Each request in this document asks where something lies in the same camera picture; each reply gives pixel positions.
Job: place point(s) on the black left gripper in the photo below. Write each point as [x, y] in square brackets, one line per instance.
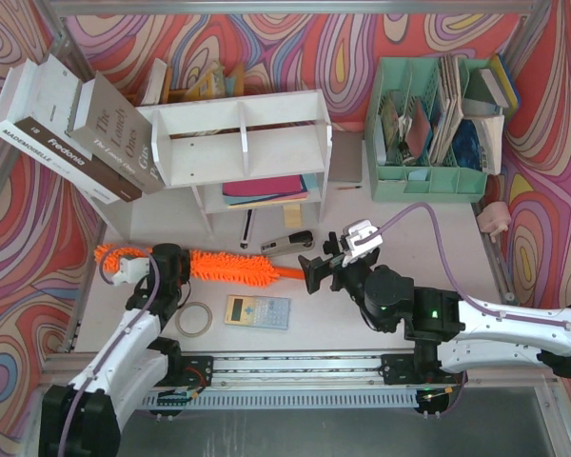
[169, 262]

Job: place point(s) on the pink piggy figurine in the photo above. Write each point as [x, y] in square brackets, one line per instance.
[494, 219]

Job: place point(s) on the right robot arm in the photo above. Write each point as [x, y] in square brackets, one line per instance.
[493, 336]

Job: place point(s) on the black T-shaped clip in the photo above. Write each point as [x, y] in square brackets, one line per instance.
[331, 246]

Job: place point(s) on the orange chenille duster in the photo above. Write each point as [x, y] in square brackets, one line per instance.
[228, 269]

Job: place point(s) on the books in organizer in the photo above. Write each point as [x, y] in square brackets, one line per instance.
[489, 102]

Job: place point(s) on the books behind shelf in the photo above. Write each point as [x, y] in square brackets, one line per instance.
[212, 83]

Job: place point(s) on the roll of tape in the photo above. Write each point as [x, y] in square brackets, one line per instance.
[193, 319]

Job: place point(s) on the white utility knife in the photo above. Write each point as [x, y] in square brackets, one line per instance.
[247, 229]

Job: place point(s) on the stack of coloured paper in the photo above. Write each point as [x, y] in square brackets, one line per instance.
[260, 192]

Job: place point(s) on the grey notebook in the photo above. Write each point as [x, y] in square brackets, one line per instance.
[346, 157]

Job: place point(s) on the grey Lonely Ones book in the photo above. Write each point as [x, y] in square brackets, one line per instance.
[108, 126]

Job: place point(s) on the yellow sticky note pad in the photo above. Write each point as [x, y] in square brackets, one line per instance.
[293, 218]

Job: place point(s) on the yellow grey calculator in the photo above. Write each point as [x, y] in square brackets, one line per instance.
[258, 312]

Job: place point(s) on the mint green desk organizer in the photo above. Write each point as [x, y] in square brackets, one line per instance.
[415, 111]

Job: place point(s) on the grey black stapler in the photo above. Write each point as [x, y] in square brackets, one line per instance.
[293, 243]

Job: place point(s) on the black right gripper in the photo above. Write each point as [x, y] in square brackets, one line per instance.
[334, 268]

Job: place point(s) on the large white brown book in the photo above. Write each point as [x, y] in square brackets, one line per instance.
[37, 107]

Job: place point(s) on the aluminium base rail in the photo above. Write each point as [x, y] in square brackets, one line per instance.
[319, 380]

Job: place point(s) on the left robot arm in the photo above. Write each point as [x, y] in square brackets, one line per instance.
[86, 416]

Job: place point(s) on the white wooden bookshelf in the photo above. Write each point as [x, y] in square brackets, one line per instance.
[199, 146]

